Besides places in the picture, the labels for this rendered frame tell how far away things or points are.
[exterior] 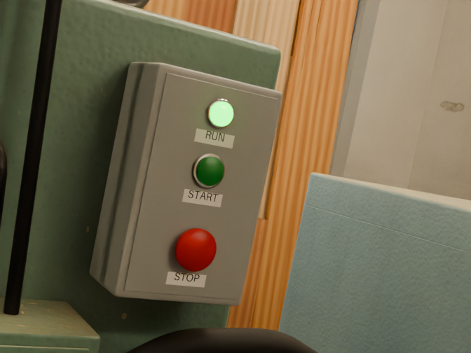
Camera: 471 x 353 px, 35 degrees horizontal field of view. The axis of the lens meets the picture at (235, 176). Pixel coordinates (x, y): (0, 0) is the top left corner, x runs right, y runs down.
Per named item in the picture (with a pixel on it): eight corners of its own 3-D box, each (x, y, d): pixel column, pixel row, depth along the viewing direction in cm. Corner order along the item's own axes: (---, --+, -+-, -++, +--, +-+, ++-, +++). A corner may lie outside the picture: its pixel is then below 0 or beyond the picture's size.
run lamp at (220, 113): (204, 125, 51) (209, 96, 51) (229, 130, 52) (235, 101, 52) (207, 125, 51) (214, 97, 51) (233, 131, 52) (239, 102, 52)
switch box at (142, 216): (86, 275, 56) (127, 60, 55) (206, 286, 60) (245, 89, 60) (113, 298, 50) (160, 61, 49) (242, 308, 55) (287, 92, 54)
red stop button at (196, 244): (169, 267, 52) (177, 224, 52) (207, 270, 53) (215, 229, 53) (174, 270, 51) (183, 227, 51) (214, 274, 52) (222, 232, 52)
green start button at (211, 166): (189, 185, 52) (196, 150, 51) (219, 190, 53) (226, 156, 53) (193, 186, 51) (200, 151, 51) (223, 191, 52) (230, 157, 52)
